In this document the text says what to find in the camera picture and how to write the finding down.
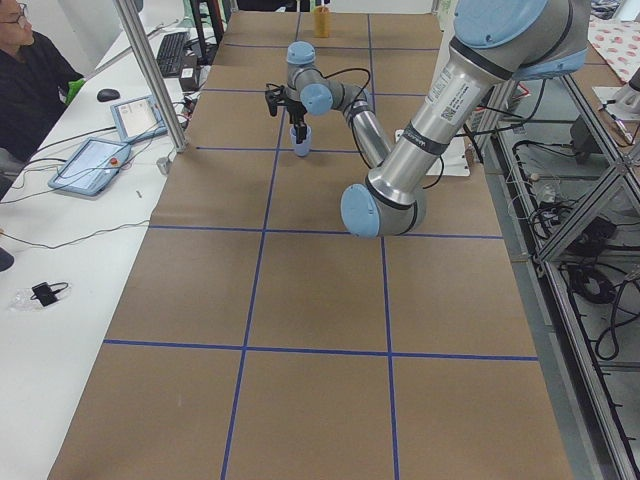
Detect far blue teach pendant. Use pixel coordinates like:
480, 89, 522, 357
110, 95, 167, 144

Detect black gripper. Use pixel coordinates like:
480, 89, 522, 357
284, 98, 308, 143

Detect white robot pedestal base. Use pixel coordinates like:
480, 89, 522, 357
393, 138, 470, 180

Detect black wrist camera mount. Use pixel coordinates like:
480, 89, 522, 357
264, 83, 287, 117

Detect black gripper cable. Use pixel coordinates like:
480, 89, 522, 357
319, 67, 446, 190

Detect yellow-brown cup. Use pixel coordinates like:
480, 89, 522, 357
313, 5, 331, 38

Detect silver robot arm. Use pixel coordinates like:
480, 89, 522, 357
283, 1, 591, 238

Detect aluminium frame post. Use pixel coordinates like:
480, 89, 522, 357
113, 0, 187, 153

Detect person in black shirt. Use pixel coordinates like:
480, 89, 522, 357
1, 1, 83, 163

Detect black computer mouse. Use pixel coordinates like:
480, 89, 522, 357
96, 88, 121, 103

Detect light blue plastic cup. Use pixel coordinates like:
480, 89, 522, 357
290, 126, 312, 157

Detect blue teach pendant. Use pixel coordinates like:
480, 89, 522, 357
48, 138, 132, 197
110, 95, 167, 144

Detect near blue teach pendant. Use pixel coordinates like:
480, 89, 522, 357
48, 138, 132, 197

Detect black keyboard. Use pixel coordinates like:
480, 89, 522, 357
156, 31, 189, 78

